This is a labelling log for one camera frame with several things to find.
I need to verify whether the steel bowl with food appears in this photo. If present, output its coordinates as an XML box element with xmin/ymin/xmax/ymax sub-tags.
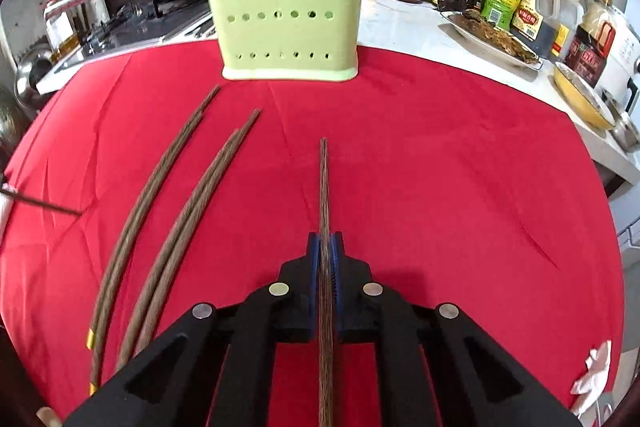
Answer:
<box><xmin>602</xmin><ymin>89</ymin><xmax>640</xmax><ymax>152</ymax></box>

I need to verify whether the dark sauce jug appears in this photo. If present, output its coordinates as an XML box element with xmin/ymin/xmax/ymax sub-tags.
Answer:
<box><xmin>510</xmin><ymin>0</ymin><xmax>562</xmax><ymax>52</ymax></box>

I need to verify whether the yellow oval dish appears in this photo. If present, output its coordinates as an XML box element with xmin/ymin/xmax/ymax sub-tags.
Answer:
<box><xmin>553</xmin><ymin>62</ymin><xmax>617</xmax><ymax>131</ymax></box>

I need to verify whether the green perforated utensil holder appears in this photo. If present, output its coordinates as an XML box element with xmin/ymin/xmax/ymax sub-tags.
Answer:
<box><xmin>198</xmin><ymin>0</ymin><xmax>372</xmax><ymax>84</ymax></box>

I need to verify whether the brown wooden chopstick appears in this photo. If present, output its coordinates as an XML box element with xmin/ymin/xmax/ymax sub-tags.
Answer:
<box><xmin>318</xmin><ymin>137</ymin><xmax>335</xmax><ymax>427</ymax></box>
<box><xmin>87</xmin><ymin>109</ymin><xmax>206</xmax><ymax>397</ymax></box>
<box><xmin>0</xmin><ymin>188</ymin><xmax>84</xmax><ymax>215</ymax></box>
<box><xmin>135</xmin><ymin>108</ymin><xmax>263</xmax><ymax>358</ymax></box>
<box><xmin>115</xmin><ymin>130</ymin><xmax>242</xmax><ymax>373</ymax></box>
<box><xmin>86</xmin><ymin>85</ymin><xmax>222</xmax><ymax>352</ymax></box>

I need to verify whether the white plastic jug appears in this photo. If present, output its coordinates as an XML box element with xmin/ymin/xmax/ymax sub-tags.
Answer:
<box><xmin>550</xmin><ymin>0</ymin><xmax>586</xmax><ymax>58</ymax></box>

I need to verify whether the white rolled cloth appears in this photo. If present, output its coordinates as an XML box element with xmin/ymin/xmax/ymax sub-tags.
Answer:
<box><xmin>0</xmin><ymin>174</ymin><xmax>13</xmax><ymax>228</ymax></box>

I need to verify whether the clear cooking oil bottle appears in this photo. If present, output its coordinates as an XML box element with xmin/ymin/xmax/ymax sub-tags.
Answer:
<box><xmin>44</xmin><ymin>0</ymin><xmax>81</xmax><ymax>60</ymax></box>

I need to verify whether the red-handled sauce bottle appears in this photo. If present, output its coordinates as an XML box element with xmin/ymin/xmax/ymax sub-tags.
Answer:
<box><xmin>565</xmin><ymin>0</ymin><xmax>617</xmax><ymax>88</ymax></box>

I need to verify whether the gas stove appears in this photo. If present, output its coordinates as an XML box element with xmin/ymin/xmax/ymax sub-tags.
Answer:
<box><xmin>52</xmin><ymin>0</ymin><xmax>218</xmax><ymax>75</ymax></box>

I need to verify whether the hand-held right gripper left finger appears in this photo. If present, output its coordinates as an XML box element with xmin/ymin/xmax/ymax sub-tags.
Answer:
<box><xmin>62</xmin><ymin>232</ymin><xmax>326</xmax><ymax>427</ymax></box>

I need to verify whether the plate of cooked food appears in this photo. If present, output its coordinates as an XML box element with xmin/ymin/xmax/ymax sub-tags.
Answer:
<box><xmin>440</xmin><ymin>9</ymin><xmax>545</xmax><ymax>70</ymax></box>

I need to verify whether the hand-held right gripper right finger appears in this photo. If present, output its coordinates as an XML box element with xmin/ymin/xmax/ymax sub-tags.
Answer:
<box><xmin>330</xmin><ymin>232</ymin><xmax>583</xmax><ymax>427</ymax></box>

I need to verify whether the crumpled white tissue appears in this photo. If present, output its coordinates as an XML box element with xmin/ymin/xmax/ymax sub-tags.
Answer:
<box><xmin>571</xmin><ymin>339</ymin><xmax>613</xmax><ymax>415</ymax></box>

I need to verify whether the white rice cooker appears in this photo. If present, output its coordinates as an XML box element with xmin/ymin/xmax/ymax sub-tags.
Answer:
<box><xmin>602</xmin><ymin>9</ymin><xmax>640</xmax><ymax>112</ymax></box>

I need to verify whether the red tablecloth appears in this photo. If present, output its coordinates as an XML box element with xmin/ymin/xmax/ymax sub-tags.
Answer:
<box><xmin>0</xmin><ymin>39</ymin><xmax>626</xmax><ymax>427</ymax></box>

